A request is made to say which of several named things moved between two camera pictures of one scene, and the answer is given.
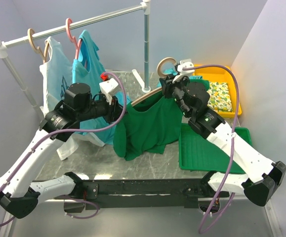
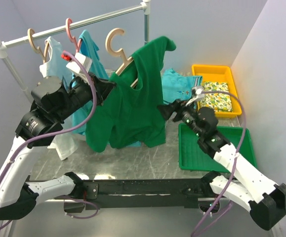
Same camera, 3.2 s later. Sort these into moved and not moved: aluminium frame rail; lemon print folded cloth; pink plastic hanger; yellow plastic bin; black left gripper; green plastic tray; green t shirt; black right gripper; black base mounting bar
Moved: green t shirt; black right gripper; black left gripper
Not moved: yellow plastic bin; green plastic tray; pink plastic hanger; aluminium frame rail; black base mounting bar; lemon print folded cloth
